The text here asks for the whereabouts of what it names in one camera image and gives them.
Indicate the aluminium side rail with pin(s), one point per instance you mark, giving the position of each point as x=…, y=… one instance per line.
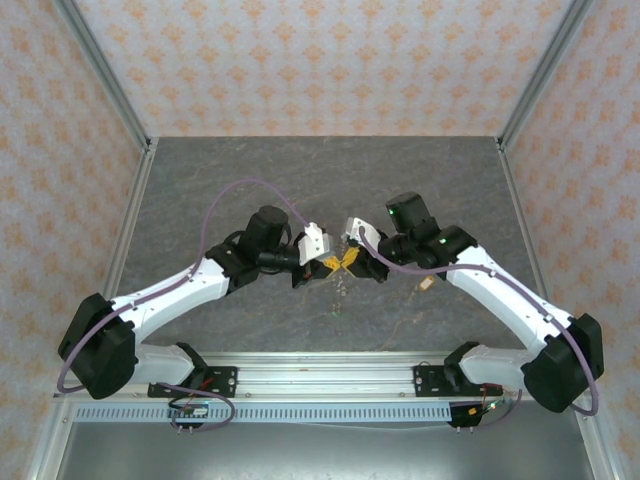
x=530, y=240
x=122, y=240

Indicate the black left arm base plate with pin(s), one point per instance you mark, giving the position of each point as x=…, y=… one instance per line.
x=222, y=382

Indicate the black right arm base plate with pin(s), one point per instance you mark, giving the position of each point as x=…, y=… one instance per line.
x=427, y=382

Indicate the yellow key tag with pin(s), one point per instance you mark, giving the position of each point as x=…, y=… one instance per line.
x=426, y=284

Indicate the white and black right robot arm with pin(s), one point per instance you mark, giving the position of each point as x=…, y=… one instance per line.
x=510, y=300

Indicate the aluminium frame post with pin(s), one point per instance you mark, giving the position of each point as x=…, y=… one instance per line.
x=107, y=75
x=542, y=75

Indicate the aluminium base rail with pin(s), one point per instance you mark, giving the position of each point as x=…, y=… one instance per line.
x=325, y=375

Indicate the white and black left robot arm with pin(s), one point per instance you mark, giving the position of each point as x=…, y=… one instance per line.
x=165, y=295

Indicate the grey metal sheet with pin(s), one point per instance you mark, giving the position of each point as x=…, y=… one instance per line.
x=325, y=452

